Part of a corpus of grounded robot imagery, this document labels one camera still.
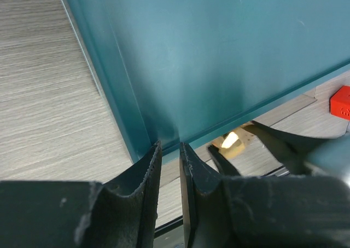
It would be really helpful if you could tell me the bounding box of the teal drawer cabinet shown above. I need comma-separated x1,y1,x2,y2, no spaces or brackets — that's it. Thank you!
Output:
61,0,349,162

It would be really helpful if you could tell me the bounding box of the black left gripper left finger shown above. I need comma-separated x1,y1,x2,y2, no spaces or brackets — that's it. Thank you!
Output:
1,143,162,247

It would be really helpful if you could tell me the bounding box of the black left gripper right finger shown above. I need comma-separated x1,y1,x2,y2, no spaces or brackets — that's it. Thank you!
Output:
179,143,349,247

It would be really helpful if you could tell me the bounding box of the orange cube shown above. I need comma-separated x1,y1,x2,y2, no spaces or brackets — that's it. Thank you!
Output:
330,85,350,120

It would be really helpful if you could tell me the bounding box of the clear acrylic drawer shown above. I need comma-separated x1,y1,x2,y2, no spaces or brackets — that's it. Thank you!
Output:
155,95,349,227

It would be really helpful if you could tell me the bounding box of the gold round compact jar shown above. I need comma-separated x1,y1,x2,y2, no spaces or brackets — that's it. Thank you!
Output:
212,129,254,159

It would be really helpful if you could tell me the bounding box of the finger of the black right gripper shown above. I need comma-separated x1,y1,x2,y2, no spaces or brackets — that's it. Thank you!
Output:
250,121,349,177
207,145,241,176

